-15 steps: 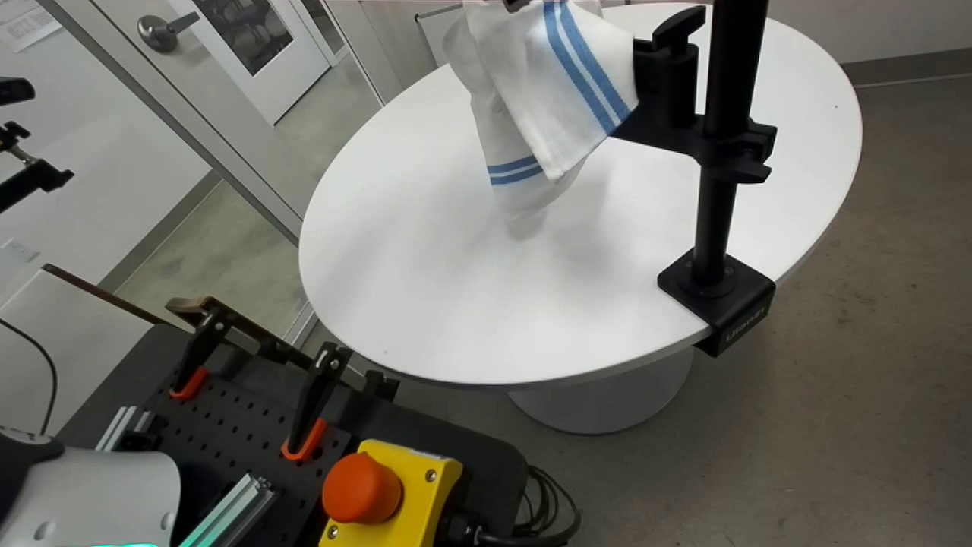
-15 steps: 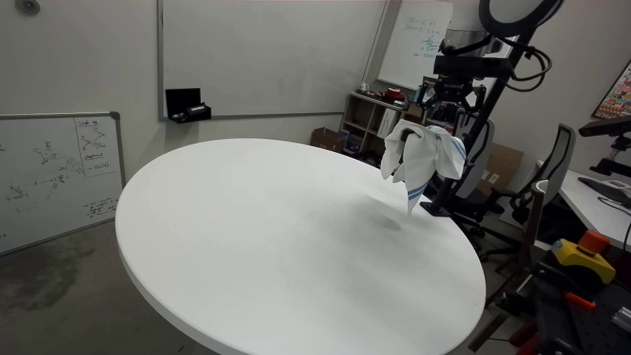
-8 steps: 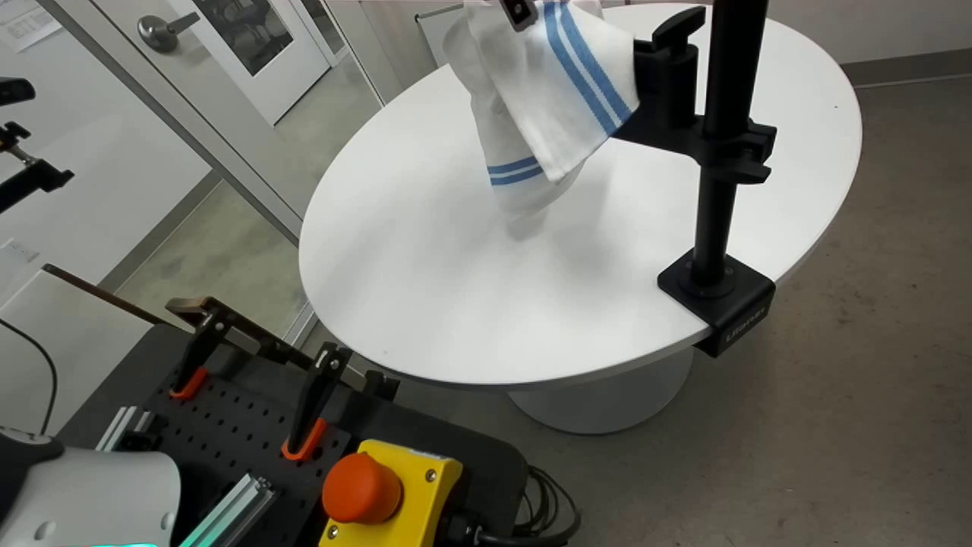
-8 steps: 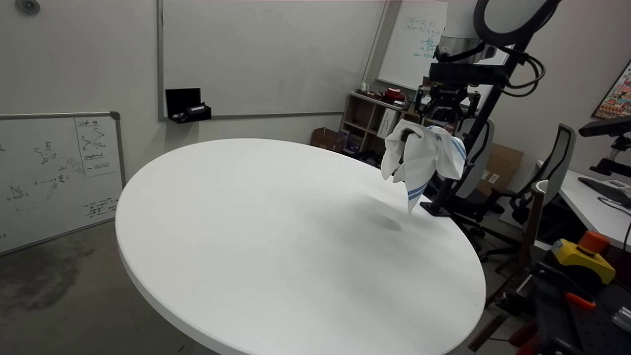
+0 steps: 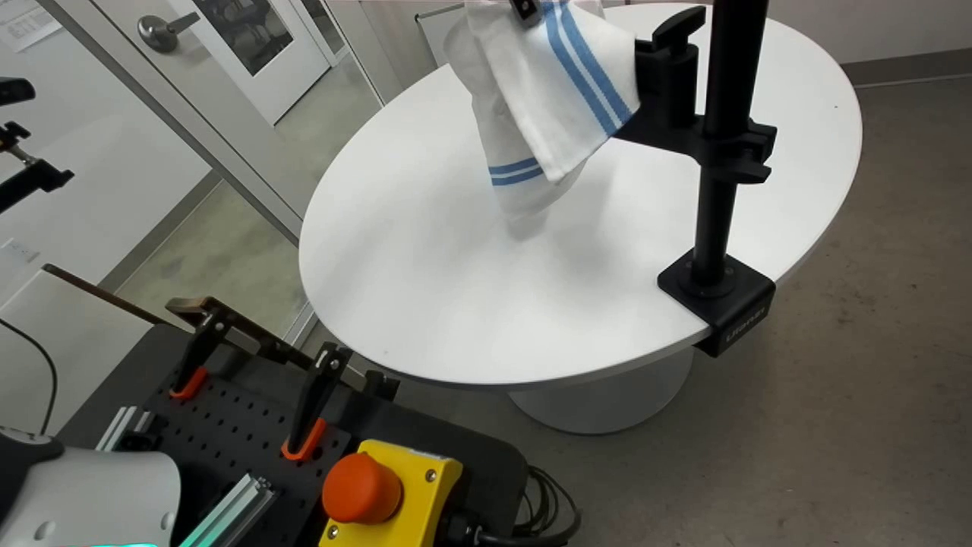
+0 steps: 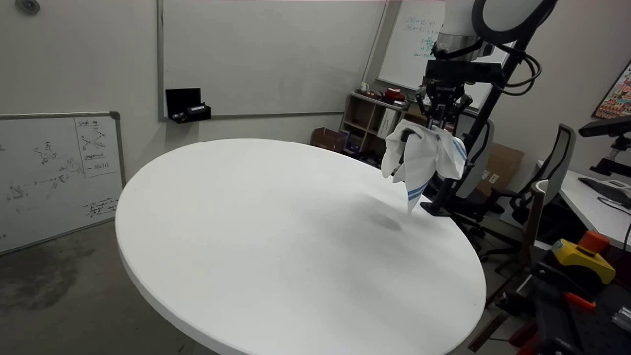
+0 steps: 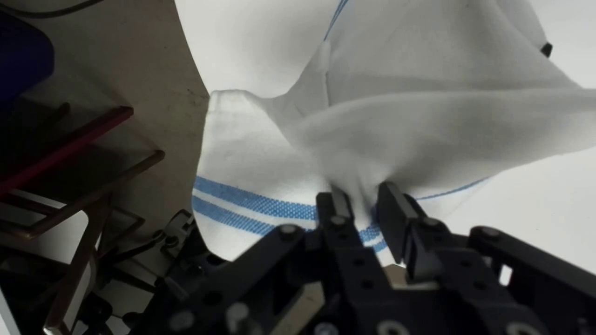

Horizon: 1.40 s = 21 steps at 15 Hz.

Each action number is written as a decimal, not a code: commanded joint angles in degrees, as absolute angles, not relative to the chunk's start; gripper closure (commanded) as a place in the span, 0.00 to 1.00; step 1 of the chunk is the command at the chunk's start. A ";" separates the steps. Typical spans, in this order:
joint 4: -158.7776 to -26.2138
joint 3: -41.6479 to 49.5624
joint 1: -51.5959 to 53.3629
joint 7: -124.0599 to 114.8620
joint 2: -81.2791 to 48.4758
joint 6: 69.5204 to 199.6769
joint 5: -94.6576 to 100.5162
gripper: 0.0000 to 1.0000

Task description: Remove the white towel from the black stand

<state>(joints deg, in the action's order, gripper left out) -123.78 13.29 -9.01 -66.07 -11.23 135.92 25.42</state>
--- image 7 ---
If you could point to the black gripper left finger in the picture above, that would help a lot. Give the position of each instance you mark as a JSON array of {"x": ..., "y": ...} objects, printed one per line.
[{"x": 337, "y": 249}]

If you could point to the brown wooden frame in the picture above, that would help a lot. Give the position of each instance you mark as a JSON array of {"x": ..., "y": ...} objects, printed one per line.
[{"x": 80, "y": 197}]

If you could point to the white towel with blue stripes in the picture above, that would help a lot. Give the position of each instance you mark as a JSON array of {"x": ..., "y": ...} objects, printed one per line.
[{"x": 402, "y": 118}]

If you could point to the black metal bracket clutter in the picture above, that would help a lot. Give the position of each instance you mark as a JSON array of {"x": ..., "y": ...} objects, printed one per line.
[{"x": 177, "y": 245}]

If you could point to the red metal bar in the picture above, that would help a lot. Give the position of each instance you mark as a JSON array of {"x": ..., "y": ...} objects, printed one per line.
[{"x": 67, "y": 150}]

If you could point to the black towel stand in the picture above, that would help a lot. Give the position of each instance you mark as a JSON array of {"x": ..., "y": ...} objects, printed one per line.
[{"x": 545, "y": 50}]

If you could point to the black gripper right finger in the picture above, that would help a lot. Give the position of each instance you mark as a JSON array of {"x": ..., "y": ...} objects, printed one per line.
[{"x": 434, "y": 254}]

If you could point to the dark blue object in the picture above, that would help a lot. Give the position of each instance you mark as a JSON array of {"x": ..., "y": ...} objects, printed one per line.
[{"x": 20, "y": 59}]

